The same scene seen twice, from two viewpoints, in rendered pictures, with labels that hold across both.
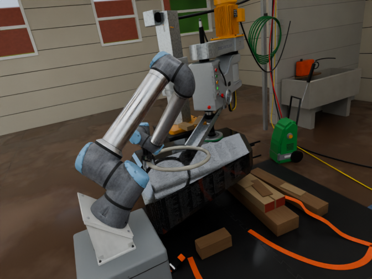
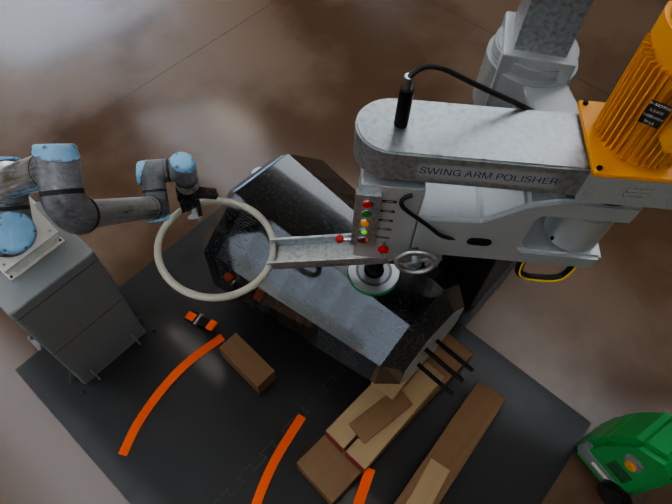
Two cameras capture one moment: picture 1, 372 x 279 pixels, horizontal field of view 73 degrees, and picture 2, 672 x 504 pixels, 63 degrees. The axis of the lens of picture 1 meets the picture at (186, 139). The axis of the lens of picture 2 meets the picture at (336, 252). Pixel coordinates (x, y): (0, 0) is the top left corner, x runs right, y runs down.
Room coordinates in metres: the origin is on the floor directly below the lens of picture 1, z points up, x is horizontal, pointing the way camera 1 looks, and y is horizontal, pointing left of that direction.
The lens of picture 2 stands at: (1.59, -1.19, 2.85)
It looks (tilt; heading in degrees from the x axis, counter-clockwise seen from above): 58 degrees down; 61
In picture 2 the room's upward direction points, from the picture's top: 4 degrees clockwise
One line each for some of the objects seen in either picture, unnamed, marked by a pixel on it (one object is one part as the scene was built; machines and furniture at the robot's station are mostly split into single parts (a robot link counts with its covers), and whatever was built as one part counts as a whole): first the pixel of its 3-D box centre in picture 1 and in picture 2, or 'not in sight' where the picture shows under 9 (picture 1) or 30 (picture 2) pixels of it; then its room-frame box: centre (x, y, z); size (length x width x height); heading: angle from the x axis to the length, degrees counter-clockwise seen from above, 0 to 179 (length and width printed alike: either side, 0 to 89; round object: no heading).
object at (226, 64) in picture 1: (223, 80); (499, 218); (2.62, -0.47, 1.30); 0.74 x 0.23 x 0.49; 149
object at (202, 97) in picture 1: (210, 85); (409, 204); (2.36, -0.30, 1.32); 0.36 x 0.22 x 0.45; 149
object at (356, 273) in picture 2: (211, 135); (373, 270); (2.29, -0.26, 0.84); 0.21 x 0.21 x 0.01
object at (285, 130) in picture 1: (284, 130); (660, 445); (3.15, -1.35, 0.43); 0.35 x 0.35 x 0.87; 7
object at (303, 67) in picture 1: (306, 67); not in sight; (4.64, -2.37, 1.00); 0.50 x 0.22 x 0.33; 113
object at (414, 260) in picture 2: (225, 96); (415, 253); (2.33, -0.42, 1.20); 0.15 x 0.10 x 0.15; 149
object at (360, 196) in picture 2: (215, 82); (365, 219); (2.17, -0.32, 1.37); 0.08 x 0.03 x 0.28; 149
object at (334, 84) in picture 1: (319, 97); not in sight; (4.49, -2.57, 0.43); 1.30 x 0.62 x 0.86; 113
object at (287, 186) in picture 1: (292, 189); (427, 488); (2.23, -1.04, 0.13); 0.25 x 0.10 x 0.01; 31
